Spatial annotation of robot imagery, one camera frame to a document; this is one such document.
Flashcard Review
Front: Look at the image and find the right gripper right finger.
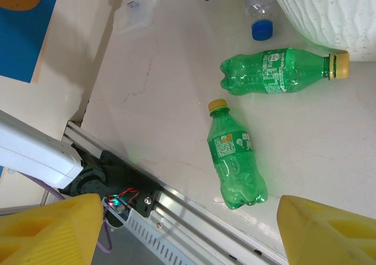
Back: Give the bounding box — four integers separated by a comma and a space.
277, 194, 376, 265

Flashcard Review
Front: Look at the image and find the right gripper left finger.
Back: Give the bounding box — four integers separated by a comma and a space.
0, 193, 103, 265

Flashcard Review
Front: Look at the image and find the green soda bottle yellow cap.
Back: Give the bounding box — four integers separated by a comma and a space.
220, 47, 350, 97
207, 99, 268, 210

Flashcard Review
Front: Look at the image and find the white ribbed plastic bin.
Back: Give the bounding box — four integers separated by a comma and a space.
266, 0, 376, 62

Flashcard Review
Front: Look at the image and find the small clear bottle blue cap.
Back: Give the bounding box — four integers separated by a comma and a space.
242, 0, 280, 41

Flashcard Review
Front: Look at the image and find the small clear plastic packet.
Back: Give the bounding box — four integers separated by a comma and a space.
113, 0, 162, 36

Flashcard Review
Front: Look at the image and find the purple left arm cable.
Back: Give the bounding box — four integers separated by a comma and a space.
8, 167, 114, 253

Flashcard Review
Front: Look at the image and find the black wired connector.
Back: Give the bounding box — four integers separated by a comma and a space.
102, 188, 140, 227

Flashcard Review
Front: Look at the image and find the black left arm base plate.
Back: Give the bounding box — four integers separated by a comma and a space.
98, 149, 165, 219

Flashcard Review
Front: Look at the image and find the slotted grey cable duct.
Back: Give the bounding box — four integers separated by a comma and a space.
102, 209, 227, 265

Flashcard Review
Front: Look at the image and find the aluminium front rail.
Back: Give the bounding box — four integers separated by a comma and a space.
63, 120, 290, 265

